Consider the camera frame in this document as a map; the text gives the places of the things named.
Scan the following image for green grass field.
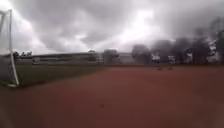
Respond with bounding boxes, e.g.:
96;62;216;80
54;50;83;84
0;64;107;88

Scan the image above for white goal frame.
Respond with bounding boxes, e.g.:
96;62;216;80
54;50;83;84
0;9;20;88

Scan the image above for long grey grandstand building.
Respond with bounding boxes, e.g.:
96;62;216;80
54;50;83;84
13;51;105;66

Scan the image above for red running track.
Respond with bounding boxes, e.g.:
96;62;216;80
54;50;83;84
0;65;224;128

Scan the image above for pale building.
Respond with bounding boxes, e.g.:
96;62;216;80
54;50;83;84
95;52;138;65

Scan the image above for dark tree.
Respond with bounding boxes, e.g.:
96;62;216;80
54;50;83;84
102;48;120;65

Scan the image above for row of dark trees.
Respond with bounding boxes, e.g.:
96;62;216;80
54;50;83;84
131;16;224;66

